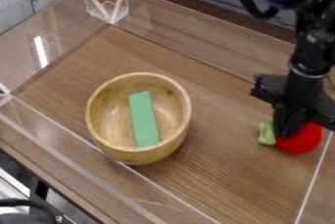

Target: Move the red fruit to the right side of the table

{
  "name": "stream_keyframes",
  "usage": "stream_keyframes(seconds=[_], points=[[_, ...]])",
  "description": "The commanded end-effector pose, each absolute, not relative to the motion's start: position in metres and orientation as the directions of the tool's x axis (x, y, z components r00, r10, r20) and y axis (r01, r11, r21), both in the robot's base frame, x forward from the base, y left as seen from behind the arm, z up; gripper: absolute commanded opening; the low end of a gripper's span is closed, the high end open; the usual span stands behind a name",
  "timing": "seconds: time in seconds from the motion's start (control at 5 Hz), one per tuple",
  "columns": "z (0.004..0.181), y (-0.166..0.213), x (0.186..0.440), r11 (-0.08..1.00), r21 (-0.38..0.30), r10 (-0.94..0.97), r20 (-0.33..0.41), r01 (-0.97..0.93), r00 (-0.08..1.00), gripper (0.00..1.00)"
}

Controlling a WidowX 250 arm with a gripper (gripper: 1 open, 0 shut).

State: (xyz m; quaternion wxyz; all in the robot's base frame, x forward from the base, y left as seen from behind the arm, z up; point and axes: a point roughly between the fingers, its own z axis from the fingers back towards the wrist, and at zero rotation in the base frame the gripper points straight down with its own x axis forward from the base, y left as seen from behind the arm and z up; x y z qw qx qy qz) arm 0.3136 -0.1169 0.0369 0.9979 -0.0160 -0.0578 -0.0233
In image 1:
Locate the red plush fruit green stem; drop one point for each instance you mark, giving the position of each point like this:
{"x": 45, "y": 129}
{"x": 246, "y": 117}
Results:
{"x": 302, "y": 143}

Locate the round wooden bowl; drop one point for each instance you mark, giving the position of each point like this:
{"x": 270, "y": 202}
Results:
{"x": 109, "y": 122}

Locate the black metal table leg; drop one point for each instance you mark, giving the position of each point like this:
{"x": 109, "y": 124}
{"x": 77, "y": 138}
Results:
{"x": 38, "y": 195}

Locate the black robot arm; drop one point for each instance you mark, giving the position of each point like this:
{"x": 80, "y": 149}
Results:
{"x": 314, "y": 54}

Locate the green rectangular block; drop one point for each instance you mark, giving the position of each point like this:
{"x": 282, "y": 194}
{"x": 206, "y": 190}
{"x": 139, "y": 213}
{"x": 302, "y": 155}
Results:
{"x": 144, "y": 119}

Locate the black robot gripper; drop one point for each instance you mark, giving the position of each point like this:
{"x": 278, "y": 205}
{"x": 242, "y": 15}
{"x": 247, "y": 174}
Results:
{"x": 300, "y": 101}

